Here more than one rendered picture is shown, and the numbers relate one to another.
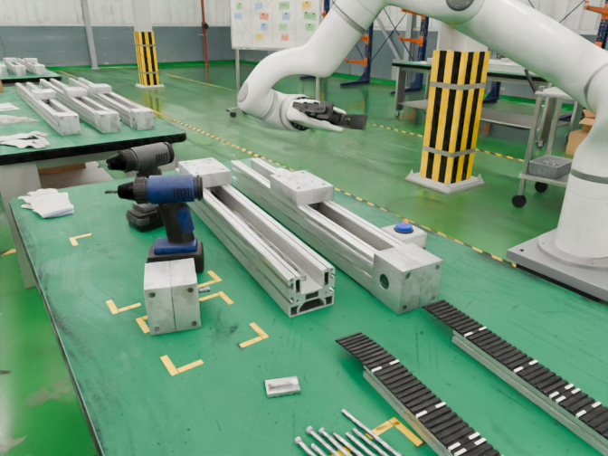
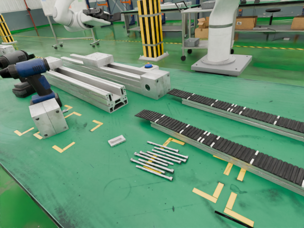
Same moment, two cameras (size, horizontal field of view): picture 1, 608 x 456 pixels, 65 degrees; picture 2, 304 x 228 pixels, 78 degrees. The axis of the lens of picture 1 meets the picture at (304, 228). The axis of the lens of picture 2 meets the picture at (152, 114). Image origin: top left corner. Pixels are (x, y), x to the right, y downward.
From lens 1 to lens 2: 0.15 m
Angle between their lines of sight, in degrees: 16
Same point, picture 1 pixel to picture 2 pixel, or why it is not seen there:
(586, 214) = (218, 43)
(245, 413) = (103, 157)
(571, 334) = (224, 88)
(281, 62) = not seen: outside the picture
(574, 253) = (216, 61)
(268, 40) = not seen: hidden behind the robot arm
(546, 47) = not seen: outside the picture
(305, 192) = (100, 59)
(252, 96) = (60, 13)
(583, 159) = (213, 19)
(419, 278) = (162, 81)
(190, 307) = (60, 120)
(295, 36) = (74, 5)
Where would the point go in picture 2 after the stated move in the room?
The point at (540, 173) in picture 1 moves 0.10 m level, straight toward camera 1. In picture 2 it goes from (188, 45) to (188, 46)
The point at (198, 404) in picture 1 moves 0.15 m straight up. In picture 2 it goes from (78, 160) to (60, 118)
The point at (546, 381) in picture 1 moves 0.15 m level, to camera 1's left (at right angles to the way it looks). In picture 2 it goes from (223, 105) to (185, 116)
